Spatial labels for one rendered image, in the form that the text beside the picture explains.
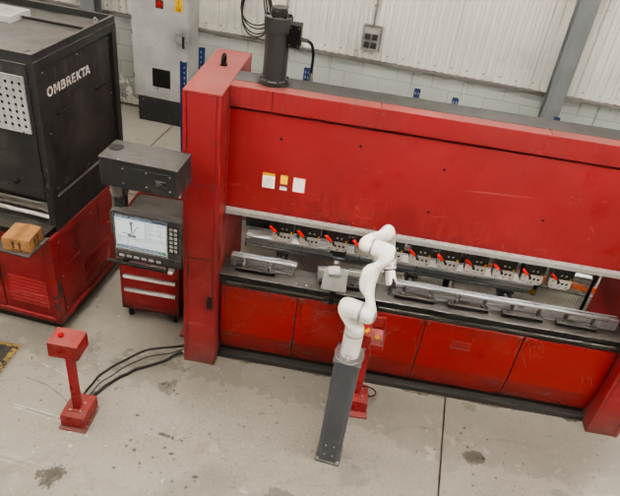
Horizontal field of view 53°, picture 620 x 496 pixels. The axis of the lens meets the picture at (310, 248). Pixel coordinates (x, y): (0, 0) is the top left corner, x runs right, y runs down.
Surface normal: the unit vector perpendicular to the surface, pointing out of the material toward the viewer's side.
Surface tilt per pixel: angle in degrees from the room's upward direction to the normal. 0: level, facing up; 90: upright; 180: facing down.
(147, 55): 90
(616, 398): 90
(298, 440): 0
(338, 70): 90
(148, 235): 90
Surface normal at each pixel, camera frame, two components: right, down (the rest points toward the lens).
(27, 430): 0.11, -0.81
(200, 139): -0.13, 0.56
